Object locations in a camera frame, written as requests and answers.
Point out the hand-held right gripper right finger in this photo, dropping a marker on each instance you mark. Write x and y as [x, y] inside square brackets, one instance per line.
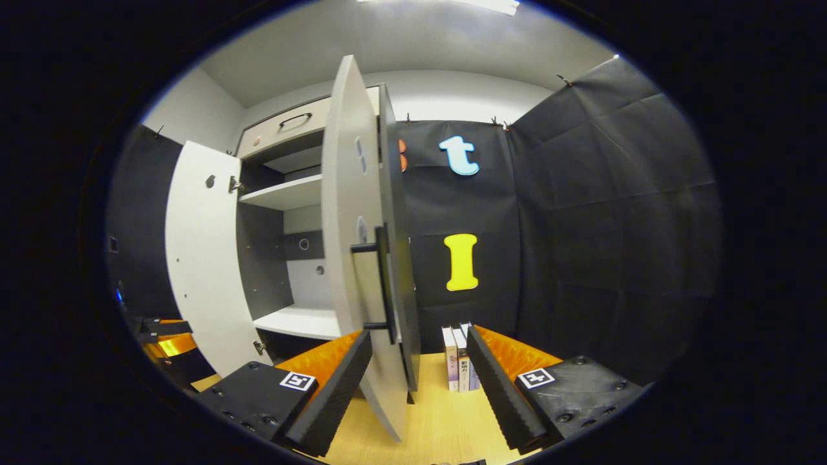
[497, 394]

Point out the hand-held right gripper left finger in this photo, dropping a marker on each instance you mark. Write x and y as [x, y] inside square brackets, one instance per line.
[336, 394]

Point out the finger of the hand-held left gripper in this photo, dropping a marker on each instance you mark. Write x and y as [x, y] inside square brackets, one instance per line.
[165, 327]
[171, 347]

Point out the white cabinet door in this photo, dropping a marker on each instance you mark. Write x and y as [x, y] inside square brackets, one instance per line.
[345, 194]
[207, 258]

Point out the metal door hinge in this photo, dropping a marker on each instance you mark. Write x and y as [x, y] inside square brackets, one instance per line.
[234, 185]
[260, 347]

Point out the white and grey cabinet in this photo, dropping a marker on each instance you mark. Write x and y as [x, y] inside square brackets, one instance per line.
[265, 258]

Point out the white cabinet shelf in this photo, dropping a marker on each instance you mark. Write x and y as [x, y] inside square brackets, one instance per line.
[284, 194]

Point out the white cabinet drawer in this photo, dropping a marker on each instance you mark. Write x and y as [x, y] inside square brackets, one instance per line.
[291, 132]

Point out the black backdrop cloth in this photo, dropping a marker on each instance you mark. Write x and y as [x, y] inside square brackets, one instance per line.
[614, 226]
[139, 213]

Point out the long ceiling light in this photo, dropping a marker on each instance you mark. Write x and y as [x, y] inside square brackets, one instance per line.
[452, 5]

